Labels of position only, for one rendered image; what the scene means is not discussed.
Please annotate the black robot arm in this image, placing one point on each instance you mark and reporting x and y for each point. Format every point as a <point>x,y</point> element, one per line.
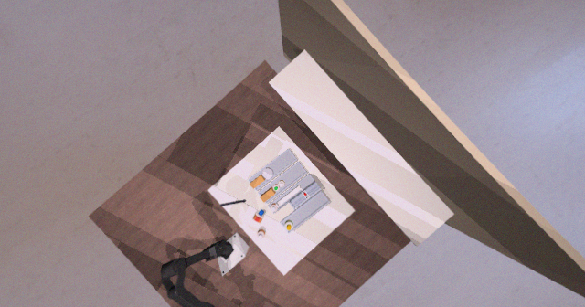
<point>178,267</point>

